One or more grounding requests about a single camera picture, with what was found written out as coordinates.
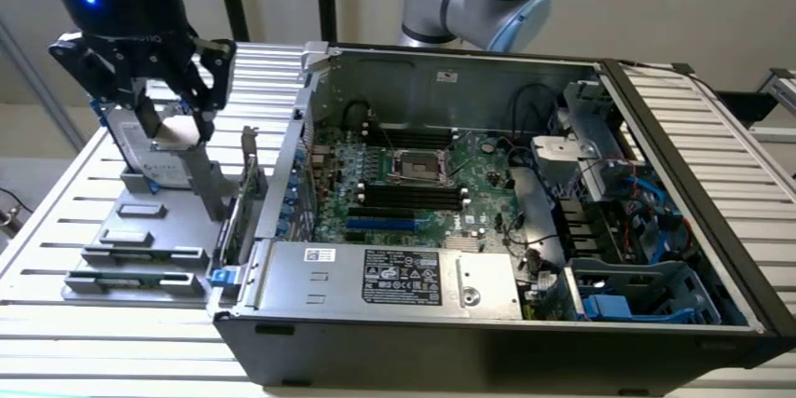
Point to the metal CPU socket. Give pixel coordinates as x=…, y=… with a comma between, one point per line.
x=418, y=166

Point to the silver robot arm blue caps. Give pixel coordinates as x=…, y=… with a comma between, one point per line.
x=472, y=2

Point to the silver power supply unit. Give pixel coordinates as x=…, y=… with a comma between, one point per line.
x=348, y=281

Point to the green RAM stick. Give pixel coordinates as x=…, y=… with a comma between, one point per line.
x=146, y=253

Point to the blue plastic disk bay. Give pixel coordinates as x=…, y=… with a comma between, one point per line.
x=647, y=286

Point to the blue case latch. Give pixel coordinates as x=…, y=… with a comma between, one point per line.
x=224, y=277

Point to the green graphics card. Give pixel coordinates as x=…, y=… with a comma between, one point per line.
x=248, y=183

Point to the black open PC case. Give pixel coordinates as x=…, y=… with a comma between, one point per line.
x=435, y=351

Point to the blue expansion slot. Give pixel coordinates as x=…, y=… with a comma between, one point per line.
x=380, y=224

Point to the beige square CPU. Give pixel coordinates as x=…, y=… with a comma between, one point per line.
x=180, y=134

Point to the black expansion slot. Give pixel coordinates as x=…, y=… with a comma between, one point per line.
x=379, y=212

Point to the grey metal disk bay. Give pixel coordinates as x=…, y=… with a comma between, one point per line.
x=591, y=118

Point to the small silver heatsink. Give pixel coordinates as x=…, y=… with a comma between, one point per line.
x=463, y=244

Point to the black box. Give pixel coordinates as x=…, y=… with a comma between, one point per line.
x=743, y=106

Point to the black RAM slot bank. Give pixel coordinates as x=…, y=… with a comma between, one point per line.
x=414, y=138
x=414, y=195

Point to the aluminium profile frame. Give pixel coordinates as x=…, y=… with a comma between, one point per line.
x=778, y=90

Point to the green motherboard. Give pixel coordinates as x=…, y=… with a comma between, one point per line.
x=491, y=197

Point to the silver hard disk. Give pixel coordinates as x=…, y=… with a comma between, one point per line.
x=134, y=151

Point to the grey parts rack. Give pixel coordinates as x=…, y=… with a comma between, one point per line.
x=162, y=230

